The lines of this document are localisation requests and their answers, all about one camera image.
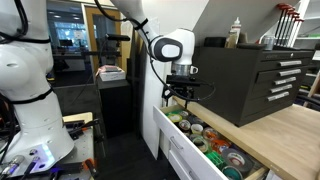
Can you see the grey duct tape roll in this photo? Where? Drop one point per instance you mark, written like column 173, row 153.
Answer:
column 248, row 163

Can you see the teal tape roll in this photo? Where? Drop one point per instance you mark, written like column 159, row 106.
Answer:
column 226, row 173

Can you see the yellow-green tape roll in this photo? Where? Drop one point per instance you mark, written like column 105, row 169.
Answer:
column 170, row 118

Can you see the metal can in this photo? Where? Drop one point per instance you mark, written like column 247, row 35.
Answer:
column 268, row 42

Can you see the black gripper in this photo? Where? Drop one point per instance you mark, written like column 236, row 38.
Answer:
column 180, row 91

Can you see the black clamp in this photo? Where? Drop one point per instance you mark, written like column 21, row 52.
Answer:
column 81, row 128

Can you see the white glue bottle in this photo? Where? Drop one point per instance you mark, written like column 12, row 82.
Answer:
column 236, row 26

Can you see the brown bottle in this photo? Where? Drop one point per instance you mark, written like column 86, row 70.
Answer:
column 230, row 40

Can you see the black pedestal cabinet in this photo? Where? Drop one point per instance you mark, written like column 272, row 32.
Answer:
column 113, row 106

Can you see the white side panel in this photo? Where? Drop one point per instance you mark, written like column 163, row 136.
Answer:
column 150, row 110

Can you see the green tape roll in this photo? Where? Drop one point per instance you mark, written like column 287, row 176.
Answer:
column 204, row 147

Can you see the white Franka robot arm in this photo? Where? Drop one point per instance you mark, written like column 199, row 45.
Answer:
column 26, row 83

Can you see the white pink box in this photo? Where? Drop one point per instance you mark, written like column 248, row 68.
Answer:
column 111, row 74

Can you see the white wooden drawer with tapes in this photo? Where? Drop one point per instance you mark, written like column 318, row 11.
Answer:
column 165, row 124

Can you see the black box on chest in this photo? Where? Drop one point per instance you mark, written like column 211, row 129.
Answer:
column 215, row 42

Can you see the black metal tool chest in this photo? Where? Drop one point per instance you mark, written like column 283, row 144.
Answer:
column 226, row 83

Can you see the robot mounting table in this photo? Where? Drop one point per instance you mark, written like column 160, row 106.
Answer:
column 78, row 150

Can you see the green plastic box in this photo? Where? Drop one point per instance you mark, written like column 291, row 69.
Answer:
column 215, row 159

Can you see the navy tape roll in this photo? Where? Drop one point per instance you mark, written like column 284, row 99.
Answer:
column 193, row 118

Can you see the black camera on stand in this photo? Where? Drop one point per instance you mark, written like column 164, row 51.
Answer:
column 118, row 37

